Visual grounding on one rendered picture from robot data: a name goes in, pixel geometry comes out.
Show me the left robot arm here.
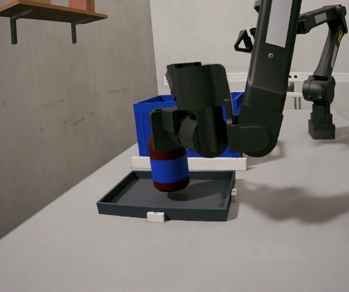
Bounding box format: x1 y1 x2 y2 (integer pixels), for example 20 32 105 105
161 0 302 159

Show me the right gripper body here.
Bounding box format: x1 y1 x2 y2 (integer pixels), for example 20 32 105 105
249 28 256 48

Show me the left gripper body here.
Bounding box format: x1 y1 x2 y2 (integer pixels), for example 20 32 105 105
149 109 192 153

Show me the blue plastic crate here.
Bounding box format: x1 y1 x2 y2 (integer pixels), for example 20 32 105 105
133 92 242 158

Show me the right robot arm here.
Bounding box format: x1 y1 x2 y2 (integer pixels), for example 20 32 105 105
297 4 348 130

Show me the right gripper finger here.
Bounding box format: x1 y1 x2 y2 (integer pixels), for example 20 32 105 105
234 29 252 53

